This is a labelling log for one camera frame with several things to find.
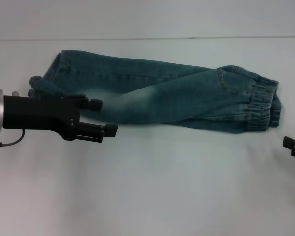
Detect blue denim shorts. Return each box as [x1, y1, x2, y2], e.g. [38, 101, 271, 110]
[29, 50, 283, 135]

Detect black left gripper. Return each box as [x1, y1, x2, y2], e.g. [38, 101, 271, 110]
[3, 93, 119, 144]

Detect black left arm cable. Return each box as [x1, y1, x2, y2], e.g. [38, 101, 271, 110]
[0, 129, 26, 148]

